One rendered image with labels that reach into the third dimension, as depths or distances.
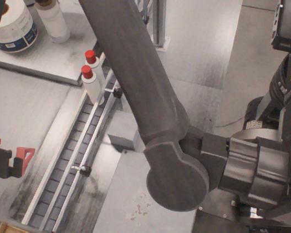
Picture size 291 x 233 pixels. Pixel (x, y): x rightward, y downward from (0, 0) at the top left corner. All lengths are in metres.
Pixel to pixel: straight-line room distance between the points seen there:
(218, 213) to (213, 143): 1.24
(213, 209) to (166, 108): 1.29
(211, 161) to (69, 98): 0.91
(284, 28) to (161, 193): 0.30
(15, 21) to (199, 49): 0.77
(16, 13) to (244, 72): 1.67
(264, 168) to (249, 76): 1.98
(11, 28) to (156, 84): 0.99
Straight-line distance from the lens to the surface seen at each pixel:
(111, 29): 0.33
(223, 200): 1.61
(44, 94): 1.24
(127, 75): 0.33
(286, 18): 0.50
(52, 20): 1.22
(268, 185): 0.35
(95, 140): 1.03
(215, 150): 0.35
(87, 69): 0.92
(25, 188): 1.10
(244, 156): 0.35
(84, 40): 1.29
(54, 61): 1.25
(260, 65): 2.40
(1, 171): 0.68
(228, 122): 2.06
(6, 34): 1.28
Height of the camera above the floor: 1.80
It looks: 63 degrees down
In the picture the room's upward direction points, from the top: 5 degrees counter-clockwise
